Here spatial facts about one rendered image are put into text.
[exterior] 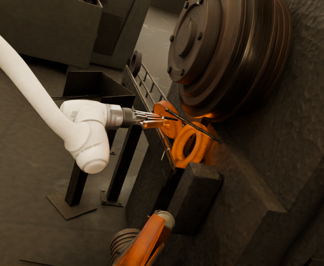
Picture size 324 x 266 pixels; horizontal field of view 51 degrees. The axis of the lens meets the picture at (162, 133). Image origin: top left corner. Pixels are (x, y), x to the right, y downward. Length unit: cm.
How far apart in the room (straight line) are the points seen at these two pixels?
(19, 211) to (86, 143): 92
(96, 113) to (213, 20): 48
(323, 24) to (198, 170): 51
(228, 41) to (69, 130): 52
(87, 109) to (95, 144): 16
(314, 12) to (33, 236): 147
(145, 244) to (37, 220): 113
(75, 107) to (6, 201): 90
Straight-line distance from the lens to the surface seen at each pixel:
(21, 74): 103
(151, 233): 79
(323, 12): 99
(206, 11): 101
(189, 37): 105
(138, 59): 217
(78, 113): 116
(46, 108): 102
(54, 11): 345
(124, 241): 111
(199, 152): 115
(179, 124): 128
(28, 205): 193
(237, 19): 98
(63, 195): 202
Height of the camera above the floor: 129
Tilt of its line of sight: 25 degrees down
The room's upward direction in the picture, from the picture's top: 21 degrees clockwise
